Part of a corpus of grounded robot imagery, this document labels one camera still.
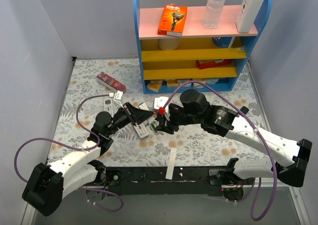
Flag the red white toothpaste box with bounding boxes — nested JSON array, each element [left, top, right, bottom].
[[96, 72, 126, 93]]

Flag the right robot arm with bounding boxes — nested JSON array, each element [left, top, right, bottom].
[[154, 89, 312, 187]]

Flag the clear plastic bottle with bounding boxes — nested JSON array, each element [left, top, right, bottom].
[[203, 0, 225, 29]]

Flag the blue yellow wooden shelf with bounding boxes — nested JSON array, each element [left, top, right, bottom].
[[133, 0, 272, 94]]

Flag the white plastic bottle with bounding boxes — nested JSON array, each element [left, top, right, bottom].
[[236, 0, 264, 33]]

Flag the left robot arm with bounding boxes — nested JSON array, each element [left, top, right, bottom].
[[22, 102, 154, 216]]

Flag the yellow sponge pack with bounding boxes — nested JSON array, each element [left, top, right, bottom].
[[147, 80, 163, 92]]

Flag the large white remote control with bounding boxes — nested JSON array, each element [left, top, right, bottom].
[[103, 99, 113, 116]]

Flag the red snack box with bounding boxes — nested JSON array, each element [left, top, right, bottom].
[[196, 59, 232, 70]]

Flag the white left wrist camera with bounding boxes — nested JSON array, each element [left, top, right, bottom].
[[109, 90, 123, 108]]

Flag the black slim remote control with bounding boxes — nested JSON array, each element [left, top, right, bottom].
[[236, 106, 249, 118]]

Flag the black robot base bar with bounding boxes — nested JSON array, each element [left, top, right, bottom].
[[84, 165, 251, 201]]

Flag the small white remote control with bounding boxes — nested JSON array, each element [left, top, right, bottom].
[[133, 123, 149, 139]]

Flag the blue paper cup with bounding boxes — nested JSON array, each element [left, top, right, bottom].
[[212, 36, 236, 48]]

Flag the white slim battery cover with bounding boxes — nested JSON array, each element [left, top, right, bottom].
[[165, 148, 177, 180]]

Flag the white slim remote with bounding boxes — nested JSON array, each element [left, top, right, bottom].
[[138, 102, 158, 135]]

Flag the orange razor box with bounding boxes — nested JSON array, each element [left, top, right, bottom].
[[158, 4, 187, 37]]

